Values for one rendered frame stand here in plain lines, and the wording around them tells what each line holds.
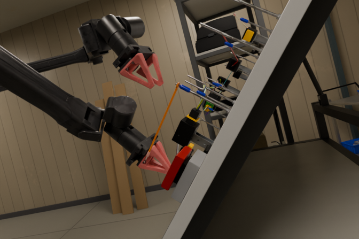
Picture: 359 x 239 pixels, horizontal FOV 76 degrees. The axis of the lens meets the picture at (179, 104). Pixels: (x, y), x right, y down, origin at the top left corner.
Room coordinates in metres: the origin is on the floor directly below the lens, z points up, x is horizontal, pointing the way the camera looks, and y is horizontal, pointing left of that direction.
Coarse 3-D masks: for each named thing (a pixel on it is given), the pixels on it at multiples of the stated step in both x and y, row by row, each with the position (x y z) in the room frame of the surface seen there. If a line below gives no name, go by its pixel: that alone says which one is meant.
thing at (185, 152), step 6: (186, 150) 0.32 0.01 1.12; (180, 156) 0.29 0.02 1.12; (186, 156) 0.30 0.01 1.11; (174, 162) 0.29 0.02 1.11; (180, 162) 0.29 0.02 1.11; (186, 162) 0.31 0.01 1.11; (174, 168) 0.29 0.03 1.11; (180, 168) 0.30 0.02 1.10; (168, 174) 0.30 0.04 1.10; (174, 174) 0.29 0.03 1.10; (180, 174) 0.30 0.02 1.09; (168, 180) 0.30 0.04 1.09; (174, 180) 0.30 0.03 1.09; (162, 186) 0.30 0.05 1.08; (168, 186) 0.30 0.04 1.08
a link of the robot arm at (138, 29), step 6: (126, 18) 0.59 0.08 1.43; (132, 18) 0.61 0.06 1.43; (138, 18) 0.62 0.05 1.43; (84, 24) 0.58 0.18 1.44; (96, 24) 0.58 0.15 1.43; (132, 24) 0.59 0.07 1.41; (138, 24) 0.61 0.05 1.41; (96, 30) 0.58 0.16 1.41; (132, 30) 0.59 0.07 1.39; (138, 30) 0.61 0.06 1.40; (144, 30) 0.64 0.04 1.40; (96, 36) 0.58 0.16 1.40; (132, 36) 0.61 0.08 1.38; (138, 36) 0.63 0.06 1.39; (102, 42) 0.59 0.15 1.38; (102, 48) 0.58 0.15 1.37; (108, 48) 0.60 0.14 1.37; (96, 54) 0.60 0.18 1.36; (102, 54) 0.60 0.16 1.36
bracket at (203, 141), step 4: (196, 132) 0.55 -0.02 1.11; (192, 136) 0.54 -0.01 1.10; (196, 136) 0.53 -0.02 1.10; (200, 136) 0.55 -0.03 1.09; (204, 136) 0.55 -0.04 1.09; (192, 140) 0.54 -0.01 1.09; (196, 140) 0.54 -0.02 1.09; (200, 140) 0.53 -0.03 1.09; (204, 140) 0.53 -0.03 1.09; (208, 140) 0.54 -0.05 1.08; (212, 140) 0.54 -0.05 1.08; (200, 144) 0.53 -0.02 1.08; (204, 144) 0.55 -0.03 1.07; (208, 144) 0.53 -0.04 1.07
